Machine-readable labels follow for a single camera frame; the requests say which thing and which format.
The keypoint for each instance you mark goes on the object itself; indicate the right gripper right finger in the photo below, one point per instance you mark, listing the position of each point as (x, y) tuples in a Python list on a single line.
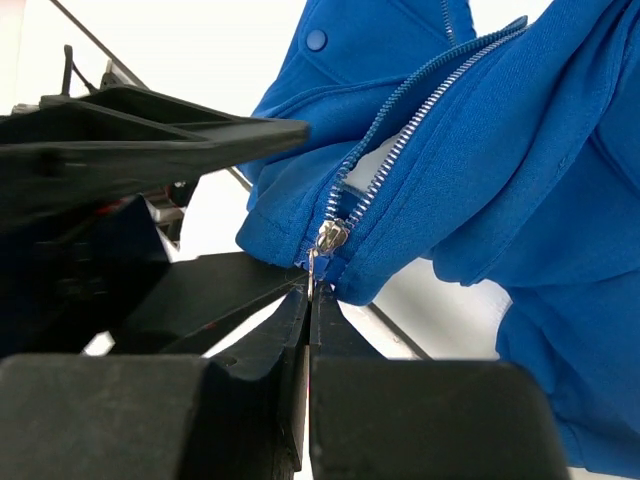
[(344, 404)]

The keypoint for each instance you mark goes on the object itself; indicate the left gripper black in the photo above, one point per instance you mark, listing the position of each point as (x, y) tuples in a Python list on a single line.
[(91, 273)]

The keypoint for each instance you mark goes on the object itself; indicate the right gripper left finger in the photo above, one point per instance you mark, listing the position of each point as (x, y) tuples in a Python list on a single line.
[(250, 412)]

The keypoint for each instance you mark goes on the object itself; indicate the blue zip jacket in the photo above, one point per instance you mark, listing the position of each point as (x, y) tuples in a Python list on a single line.
[(511, 157)]

